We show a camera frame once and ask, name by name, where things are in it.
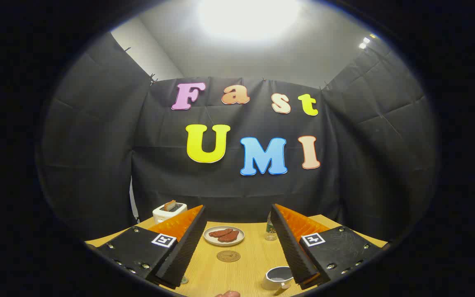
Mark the brown meat slice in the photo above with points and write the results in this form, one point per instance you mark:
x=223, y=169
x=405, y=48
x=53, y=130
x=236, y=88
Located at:
x=230, y=236
x=220, y=232

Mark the black backdrop cloth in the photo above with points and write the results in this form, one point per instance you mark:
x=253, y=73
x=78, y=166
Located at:
x=171, y=177

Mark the round brown coaster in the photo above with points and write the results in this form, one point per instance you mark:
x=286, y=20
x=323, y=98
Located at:
x=228, y=256

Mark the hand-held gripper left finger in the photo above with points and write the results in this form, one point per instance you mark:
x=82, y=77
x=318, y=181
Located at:
x=182, y=251

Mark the ceiling light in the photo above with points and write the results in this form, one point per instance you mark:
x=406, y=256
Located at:
x=250, y=16

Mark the cream toaster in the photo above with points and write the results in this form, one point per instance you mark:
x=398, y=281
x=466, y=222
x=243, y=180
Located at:
x=163, y=215

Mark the wooden table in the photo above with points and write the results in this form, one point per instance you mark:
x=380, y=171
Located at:
x=229, y=276

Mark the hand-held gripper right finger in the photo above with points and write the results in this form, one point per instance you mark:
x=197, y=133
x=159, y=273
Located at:
x=293, y=251

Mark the round white plate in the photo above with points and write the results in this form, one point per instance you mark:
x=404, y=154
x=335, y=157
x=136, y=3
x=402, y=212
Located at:
x=210, y=240

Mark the clear plastic water bottle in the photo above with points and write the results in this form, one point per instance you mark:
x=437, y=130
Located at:
x=270, y=231

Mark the toast slice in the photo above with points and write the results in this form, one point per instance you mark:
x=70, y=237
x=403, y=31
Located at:
x=170, y=205

